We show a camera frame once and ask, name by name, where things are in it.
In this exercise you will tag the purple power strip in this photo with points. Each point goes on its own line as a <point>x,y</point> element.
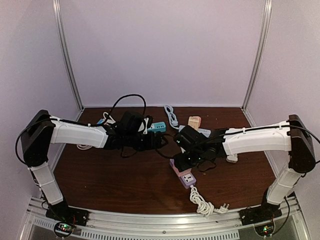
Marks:
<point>186,177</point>

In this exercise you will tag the aluminium corner post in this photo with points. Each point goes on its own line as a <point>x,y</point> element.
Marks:
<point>264,30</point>
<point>65,53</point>

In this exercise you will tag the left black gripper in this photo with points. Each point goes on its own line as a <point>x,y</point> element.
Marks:
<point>151,145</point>

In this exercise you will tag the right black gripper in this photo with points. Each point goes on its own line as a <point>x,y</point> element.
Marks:
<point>180,164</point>

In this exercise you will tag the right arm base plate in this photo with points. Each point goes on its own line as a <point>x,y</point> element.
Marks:
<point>254,215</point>

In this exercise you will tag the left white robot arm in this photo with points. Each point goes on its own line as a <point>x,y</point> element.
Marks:
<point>44,129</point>

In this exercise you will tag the right aluminium corner post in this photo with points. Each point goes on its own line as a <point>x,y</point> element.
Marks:
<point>264,30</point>

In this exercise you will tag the teal power strip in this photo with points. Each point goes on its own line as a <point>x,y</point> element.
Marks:
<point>157,127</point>

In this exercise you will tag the pink round plug adapter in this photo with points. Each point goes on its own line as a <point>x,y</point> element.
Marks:
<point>102,121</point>

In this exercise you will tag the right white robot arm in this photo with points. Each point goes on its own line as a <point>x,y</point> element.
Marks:
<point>289,136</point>

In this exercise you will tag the blue-grey power strip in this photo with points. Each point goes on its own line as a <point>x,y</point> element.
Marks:
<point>205,132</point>

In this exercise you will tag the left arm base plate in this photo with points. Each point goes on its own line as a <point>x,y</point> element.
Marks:
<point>64,213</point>

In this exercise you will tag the left aluminium corner post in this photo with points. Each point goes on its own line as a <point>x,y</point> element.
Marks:
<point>65,53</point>

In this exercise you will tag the white plug adapter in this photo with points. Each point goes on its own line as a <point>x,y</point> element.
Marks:
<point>232,158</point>

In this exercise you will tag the beige cube socket adapter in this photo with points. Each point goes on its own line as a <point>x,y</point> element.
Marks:
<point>194,122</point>

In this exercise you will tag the aluminium front rail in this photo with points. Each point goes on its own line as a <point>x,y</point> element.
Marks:
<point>103,225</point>

